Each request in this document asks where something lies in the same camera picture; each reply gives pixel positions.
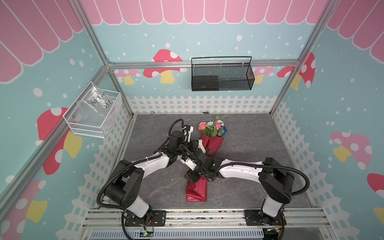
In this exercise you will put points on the pink orange fake rose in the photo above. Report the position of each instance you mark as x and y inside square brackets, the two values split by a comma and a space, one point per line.
[202, 126]

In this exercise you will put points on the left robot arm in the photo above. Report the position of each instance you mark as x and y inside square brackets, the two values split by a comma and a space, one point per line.
[121, 191]

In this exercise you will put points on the cream ribbon strip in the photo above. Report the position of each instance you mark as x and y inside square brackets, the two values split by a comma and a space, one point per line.
[201, 146]

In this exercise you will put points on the dark red wrapping paper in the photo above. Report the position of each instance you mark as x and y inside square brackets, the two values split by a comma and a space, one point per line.
[197, 192]

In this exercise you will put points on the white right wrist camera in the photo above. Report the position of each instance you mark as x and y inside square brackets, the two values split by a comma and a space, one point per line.
[188, 162]

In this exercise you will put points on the black box in basket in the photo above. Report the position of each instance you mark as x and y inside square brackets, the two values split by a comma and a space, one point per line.
[205, 83]

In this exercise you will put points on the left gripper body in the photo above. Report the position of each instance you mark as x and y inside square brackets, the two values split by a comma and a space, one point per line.
[186, 147]

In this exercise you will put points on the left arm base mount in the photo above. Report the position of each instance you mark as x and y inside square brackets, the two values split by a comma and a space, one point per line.
[154, 219]

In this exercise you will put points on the white wire basket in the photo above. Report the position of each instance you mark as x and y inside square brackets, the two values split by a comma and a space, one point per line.
[89, 124]

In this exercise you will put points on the small pink fake rose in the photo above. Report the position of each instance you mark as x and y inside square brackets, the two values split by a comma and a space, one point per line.
[217, 125]

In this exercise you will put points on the black wire mesh basket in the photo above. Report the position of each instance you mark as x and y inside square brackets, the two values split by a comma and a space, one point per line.
[235, 73]

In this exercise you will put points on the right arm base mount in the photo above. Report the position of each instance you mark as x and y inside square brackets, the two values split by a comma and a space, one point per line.
[257, 218]

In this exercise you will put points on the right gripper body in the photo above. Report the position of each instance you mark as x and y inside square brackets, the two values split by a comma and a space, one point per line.
[193, 173]

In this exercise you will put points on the clear plastic bag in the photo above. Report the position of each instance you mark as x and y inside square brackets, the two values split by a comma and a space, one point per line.
[96, 101]

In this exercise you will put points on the light blue fake flower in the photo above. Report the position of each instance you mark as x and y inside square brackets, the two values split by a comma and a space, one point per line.
[211, 130]

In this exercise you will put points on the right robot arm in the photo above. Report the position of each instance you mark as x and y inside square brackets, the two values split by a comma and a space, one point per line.
[281, 183]

